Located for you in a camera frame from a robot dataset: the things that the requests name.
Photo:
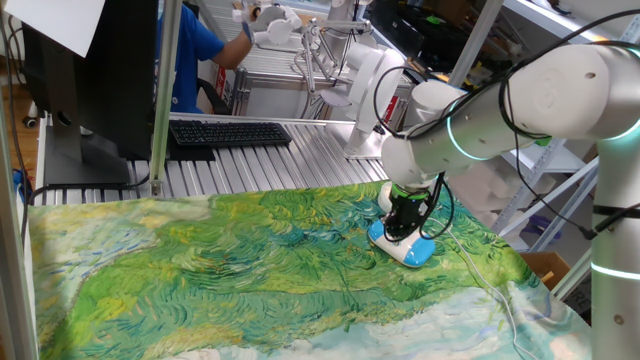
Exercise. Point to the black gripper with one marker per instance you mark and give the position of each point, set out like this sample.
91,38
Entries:
409,210

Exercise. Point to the blue white desk lamp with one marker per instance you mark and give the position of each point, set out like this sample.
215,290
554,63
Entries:
412,255

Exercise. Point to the bare person forearm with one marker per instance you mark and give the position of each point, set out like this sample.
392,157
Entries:
235,52

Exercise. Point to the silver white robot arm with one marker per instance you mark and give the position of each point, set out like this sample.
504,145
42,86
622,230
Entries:
560,90

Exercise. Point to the white round bowl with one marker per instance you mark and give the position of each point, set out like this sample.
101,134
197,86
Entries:
384,197

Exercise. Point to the white foam block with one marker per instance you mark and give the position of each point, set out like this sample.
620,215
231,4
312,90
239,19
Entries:
480,190

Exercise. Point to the brown cardboard box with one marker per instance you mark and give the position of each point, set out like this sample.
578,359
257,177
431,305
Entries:
537,265

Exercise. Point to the purple object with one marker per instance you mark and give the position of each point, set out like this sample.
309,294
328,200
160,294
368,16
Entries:
542,225

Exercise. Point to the white round device on plate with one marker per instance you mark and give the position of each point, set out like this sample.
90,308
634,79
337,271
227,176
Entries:
375,85

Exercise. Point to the painted landscape tablecloth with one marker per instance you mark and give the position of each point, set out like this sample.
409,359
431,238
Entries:
250,275

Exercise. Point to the white metal shelf rack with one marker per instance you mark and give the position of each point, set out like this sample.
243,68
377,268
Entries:
555,160

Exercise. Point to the silver aluminium table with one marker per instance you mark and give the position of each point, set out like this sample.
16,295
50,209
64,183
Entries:
270,95

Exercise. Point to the black keyboard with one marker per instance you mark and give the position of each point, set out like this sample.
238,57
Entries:
230,133

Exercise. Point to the black office chair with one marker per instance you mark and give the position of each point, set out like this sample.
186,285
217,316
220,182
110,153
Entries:
212,102

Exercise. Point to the person in blue shirt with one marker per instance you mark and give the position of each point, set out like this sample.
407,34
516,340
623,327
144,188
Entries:
195,60

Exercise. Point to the black computer monitor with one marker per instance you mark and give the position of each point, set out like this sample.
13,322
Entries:
115,75

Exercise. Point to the white paper sheet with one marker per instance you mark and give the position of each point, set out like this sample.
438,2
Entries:
50,20

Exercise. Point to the aluminium frame rail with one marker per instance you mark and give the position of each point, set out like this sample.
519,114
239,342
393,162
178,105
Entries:
572,272

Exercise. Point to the aluminium frame post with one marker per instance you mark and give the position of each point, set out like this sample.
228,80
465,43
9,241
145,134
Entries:
477,35
15,275
165,100

